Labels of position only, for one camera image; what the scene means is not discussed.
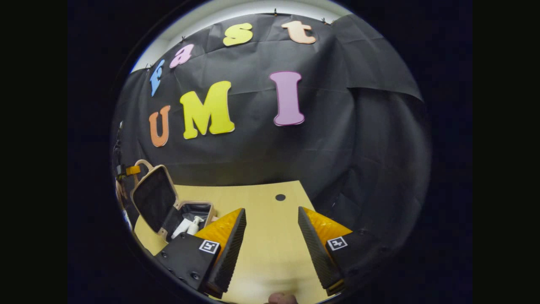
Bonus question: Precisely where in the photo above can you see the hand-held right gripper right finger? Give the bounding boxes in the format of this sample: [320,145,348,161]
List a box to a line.
[297,206,388,297]

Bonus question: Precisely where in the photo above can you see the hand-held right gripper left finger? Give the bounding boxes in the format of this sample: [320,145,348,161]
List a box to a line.
[154,207,247,299]

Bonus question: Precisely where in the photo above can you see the beige scalloped suitcase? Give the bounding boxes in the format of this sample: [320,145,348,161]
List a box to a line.
[130,159,219,244]

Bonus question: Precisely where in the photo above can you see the white pump bottle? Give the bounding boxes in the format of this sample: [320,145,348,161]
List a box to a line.
[186,216,205,236]

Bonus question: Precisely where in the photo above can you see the white cone-shaped tube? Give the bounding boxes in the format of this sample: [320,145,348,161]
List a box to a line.
[171,217,193,239]

